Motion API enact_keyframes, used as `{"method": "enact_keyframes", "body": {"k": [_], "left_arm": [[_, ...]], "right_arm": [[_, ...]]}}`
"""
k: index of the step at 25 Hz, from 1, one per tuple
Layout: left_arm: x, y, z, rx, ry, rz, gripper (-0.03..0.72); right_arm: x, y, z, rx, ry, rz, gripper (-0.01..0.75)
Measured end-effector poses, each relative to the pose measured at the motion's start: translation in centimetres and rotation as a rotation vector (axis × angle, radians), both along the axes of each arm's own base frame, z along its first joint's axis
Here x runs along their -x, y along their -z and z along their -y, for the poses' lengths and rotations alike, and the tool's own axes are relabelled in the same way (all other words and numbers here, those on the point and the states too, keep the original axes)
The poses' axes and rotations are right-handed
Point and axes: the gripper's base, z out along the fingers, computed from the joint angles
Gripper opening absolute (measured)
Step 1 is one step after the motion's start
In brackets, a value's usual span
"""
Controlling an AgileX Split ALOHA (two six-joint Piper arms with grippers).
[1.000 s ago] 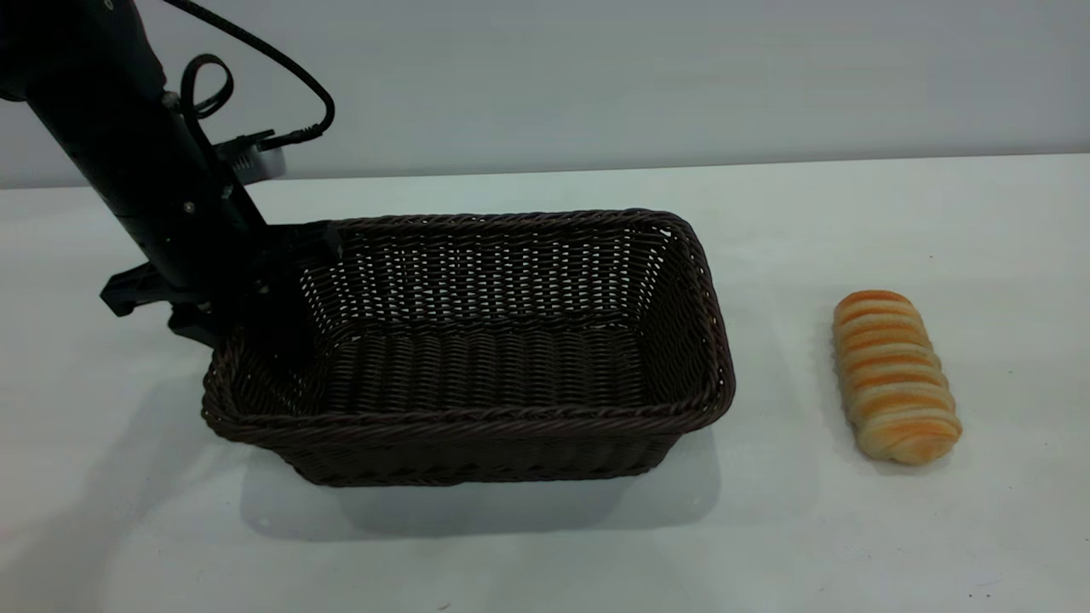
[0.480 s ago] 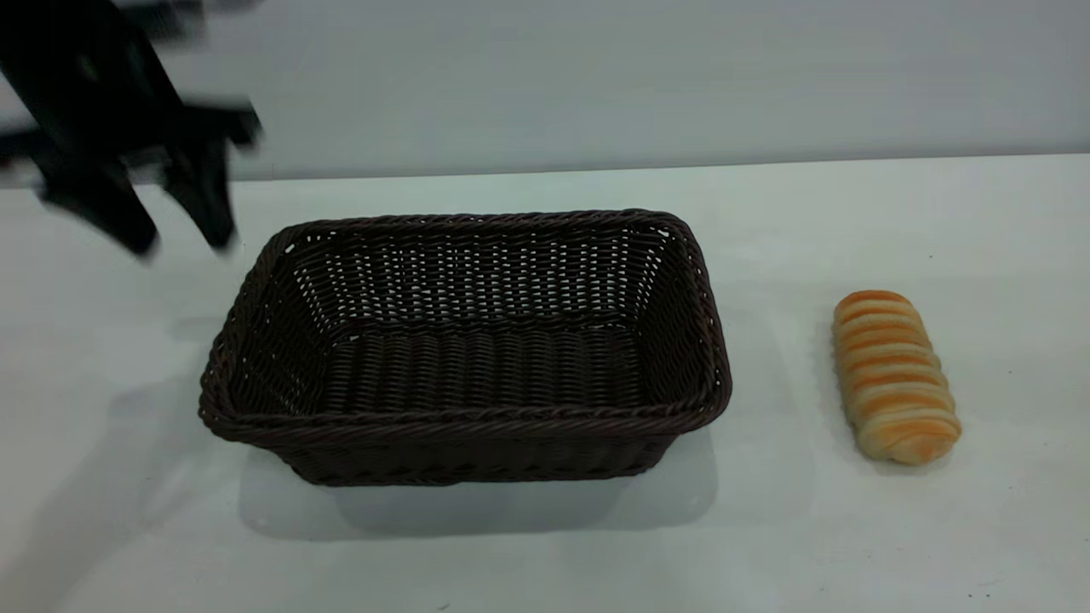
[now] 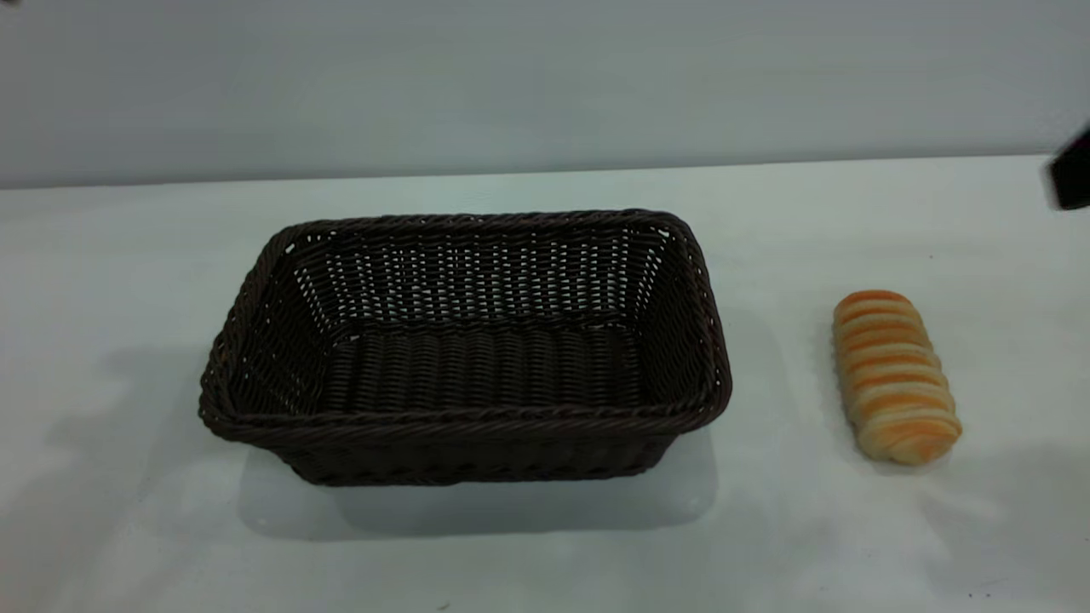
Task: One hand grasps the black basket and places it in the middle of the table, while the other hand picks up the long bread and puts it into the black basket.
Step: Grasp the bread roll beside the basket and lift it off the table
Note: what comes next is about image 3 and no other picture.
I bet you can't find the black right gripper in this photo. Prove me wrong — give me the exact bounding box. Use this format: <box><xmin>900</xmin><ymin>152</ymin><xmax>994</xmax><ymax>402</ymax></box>
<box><xmin>1045</xmin><ymin>126</ymin><xmax>1090</xmax><ymax>212</ymax></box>

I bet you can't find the striped golden bread roll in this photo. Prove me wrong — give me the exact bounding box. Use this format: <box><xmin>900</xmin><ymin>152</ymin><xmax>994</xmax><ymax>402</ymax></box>
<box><xmin>831</xmin><ymin>289</ymin><xmax>964</xmax><ymax>467</ymax></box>

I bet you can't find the dark brown wicker basket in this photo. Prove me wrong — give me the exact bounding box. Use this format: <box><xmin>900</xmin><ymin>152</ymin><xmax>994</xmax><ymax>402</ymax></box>
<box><xmin>198</xmin><ymin>209</ymin><xmax>733</xmax><ymax>488</ymax></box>

